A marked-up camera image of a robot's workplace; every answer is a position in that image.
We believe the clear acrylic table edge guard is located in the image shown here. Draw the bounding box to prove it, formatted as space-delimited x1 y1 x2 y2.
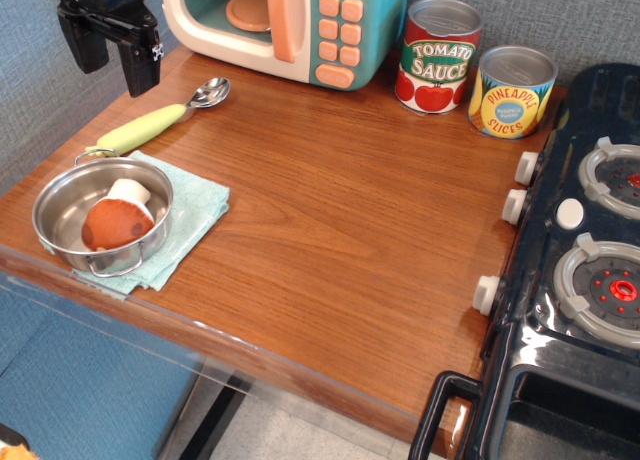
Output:
1 248 409 459

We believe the small steel pot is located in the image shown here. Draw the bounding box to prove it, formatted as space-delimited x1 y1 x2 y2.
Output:
32 155 174 278

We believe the tomato sauce can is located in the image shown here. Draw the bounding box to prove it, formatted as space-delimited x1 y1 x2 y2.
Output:
395 0 483 114

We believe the brown toy mushroom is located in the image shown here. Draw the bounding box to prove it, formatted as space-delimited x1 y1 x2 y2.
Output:
81 179 155 251

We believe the toy microwave teal and cream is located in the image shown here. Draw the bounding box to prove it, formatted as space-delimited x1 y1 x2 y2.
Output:
163 0 407 91

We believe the pineapple slices can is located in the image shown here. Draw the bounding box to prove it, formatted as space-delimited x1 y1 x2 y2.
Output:
468 45 558 139

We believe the spoon with green handle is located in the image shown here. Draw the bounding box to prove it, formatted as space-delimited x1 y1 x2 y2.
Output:
85 78 231 156

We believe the black toy stove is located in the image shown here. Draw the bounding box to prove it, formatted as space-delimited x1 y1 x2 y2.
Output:
410 63 639 459

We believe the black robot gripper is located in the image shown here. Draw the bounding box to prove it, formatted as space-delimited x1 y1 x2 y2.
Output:
58 0 162 98

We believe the light green cloth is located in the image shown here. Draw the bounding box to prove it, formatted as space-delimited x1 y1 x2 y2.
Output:
71 150 231 293

